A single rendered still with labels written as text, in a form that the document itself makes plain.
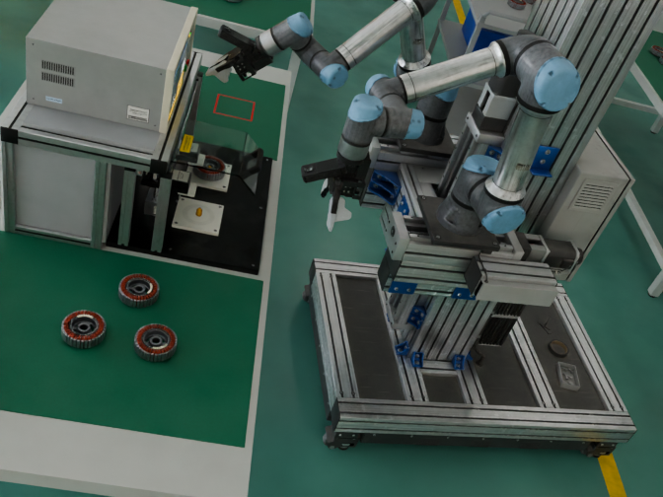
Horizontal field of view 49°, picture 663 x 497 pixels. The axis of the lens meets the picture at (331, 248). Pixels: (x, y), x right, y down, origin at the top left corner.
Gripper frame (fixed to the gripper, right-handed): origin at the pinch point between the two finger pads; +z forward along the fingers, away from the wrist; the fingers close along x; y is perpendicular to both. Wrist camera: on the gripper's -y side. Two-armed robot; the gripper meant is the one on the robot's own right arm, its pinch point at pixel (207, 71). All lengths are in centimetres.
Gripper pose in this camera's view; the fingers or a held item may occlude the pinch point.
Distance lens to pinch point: 237.0
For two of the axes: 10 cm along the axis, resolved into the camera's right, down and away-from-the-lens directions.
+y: 5.1, 6.6, 5.6
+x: 0.0, -6.5, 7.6
